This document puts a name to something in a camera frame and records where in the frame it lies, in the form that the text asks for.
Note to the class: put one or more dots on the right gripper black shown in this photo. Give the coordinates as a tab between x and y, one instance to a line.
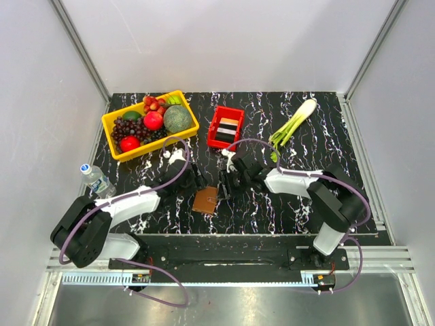
225	190

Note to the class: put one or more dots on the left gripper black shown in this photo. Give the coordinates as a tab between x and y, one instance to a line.
198	180

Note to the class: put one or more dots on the brown leather card holder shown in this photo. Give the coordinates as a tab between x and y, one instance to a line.
205	200

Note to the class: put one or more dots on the red plastic card box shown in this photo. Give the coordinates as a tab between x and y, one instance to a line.
227	112

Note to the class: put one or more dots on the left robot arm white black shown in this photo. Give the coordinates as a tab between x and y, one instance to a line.
83	234

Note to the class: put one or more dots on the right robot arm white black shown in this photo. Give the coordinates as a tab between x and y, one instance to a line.
333	194

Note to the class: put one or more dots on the green cantaloupe melon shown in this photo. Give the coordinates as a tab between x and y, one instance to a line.
177	119

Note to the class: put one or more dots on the black marble pattern mat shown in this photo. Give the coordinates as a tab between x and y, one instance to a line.
320	141

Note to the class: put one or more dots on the green celery stalk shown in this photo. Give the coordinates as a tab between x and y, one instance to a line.
279	138

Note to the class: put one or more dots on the red apple upper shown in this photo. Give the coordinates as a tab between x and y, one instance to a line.
153	120

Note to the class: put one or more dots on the red apple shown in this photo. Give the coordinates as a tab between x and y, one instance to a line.
153	120
129	143

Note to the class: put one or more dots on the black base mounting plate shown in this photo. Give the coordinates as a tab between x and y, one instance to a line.
282	256

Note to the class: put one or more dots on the red apple lower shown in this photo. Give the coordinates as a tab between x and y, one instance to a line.
129	143

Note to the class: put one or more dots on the red lychee cluster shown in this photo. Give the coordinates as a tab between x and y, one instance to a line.
153	104

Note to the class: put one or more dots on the dark purple grape bunch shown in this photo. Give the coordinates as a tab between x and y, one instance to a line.
123	128

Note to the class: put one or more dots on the dark green avocado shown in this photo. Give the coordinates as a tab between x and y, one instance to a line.
131	115

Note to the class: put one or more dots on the clear plastic water bottle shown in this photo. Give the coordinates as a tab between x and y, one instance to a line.
99	184

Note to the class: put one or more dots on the yellow plastic fruit tray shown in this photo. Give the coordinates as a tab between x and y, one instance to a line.
108	124

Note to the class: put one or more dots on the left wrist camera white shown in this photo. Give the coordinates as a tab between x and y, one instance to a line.
177	155

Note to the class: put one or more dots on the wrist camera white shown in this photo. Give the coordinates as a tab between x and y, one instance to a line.
230	167
177	155

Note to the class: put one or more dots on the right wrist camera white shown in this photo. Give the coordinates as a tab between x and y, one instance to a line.
230	167

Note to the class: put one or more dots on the aluminium frame rail front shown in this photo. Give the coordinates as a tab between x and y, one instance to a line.
371	259

